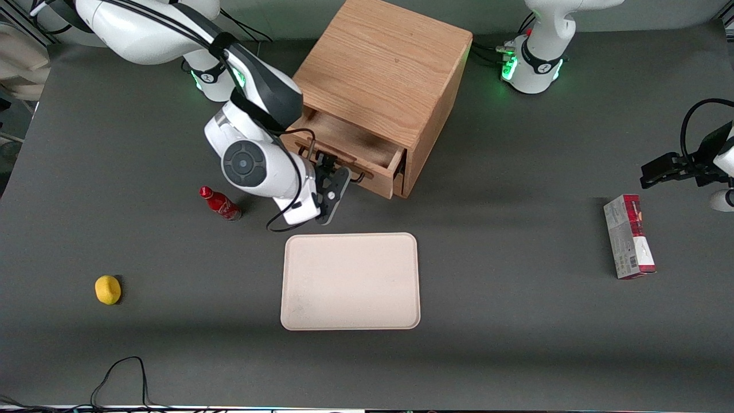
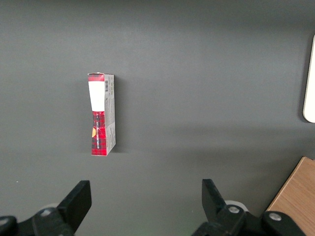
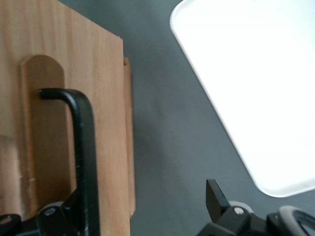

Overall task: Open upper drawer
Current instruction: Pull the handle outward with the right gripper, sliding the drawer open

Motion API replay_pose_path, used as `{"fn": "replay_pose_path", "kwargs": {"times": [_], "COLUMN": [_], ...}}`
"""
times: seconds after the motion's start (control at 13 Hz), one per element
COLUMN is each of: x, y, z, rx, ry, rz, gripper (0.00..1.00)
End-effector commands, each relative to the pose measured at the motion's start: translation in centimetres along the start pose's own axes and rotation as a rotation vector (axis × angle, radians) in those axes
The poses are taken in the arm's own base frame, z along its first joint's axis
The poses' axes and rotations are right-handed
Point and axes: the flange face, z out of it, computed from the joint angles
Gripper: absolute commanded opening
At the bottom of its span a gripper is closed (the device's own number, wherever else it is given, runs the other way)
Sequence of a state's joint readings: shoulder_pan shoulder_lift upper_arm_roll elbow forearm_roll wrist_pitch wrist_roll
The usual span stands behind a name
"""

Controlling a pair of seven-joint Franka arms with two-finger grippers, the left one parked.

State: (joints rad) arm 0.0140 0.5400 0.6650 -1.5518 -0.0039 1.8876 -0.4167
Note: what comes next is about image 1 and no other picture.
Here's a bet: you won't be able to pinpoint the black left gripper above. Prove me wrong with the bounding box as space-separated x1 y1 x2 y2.
640 122 734 190

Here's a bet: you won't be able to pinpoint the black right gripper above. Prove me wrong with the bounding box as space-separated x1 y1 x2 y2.
313 153 352 225

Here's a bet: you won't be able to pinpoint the long black drawer handle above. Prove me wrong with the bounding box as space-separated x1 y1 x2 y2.
307 142 366 185

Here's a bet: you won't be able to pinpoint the wooden drawer with long handle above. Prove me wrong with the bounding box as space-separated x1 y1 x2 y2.
280 108 405 200

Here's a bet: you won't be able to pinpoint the wooden drawer cabinet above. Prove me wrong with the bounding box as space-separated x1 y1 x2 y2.
290 0 474 199

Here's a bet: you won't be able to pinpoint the grey and red carton box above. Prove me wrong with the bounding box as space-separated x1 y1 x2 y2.
603 194 657 280

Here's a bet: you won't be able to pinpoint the red cola bottle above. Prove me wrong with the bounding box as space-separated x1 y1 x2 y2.
199 185 242 222

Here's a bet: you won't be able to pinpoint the beige plastic tray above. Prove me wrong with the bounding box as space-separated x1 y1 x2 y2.
280 232 421 332

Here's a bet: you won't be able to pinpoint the yellow lemon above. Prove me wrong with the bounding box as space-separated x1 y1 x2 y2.
95 275 122 305

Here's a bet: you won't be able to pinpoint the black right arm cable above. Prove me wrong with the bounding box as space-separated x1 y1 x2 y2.
266 127 319 233

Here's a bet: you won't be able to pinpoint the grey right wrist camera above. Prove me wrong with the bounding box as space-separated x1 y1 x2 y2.
272 182 322 226

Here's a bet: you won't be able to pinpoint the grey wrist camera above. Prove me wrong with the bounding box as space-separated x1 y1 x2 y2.
272 182 322 226
709 188 734 213

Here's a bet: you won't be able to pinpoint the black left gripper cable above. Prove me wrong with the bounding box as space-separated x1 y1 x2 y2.
680 98 734 168

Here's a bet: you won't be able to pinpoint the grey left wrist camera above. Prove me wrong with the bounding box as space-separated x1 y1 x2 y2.
709 188 734 213

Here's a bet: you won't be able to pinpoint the black right arm base cables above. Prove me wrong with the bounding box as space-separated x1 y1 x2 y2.
218 10 275 44

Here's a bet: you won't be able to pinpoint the black arm base cables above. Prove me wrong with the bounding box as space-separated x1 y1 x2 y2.
469 11 537 65
218 10 275 44

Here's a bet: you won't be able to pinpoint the black left arm base cables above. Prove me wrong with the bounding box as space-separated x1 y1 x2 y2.
469 11 537 65

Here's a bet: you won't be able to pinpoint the black cable loop on table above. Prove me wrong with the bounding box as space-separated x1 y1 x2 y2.
90 356 154 410

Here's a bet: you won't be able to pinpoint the aluminium frame rail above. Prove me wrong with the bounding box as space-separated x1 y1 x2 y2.
0 5 59 45

